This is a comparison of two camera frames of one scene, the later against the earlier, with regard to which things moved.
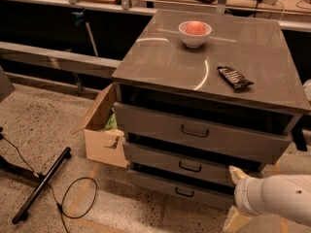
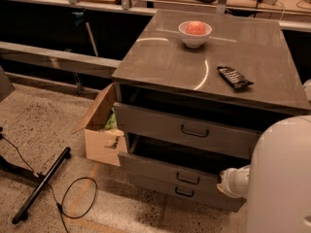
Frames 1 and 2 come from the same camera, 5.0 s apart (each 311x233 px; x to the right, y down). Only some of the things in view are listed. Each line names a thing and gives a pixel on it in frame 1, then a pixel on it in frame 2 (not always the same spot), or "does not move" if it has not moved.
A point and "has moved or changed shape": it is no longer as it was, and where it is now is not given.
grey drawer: (205, 166) has moved or changed shape
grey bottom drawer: (182, 190) does not move
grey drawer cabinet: (199, 96) does not move
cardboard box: (101, 144) does not move
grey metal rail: (58, 59) does not move
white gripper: (243, 191) → (227, 181)
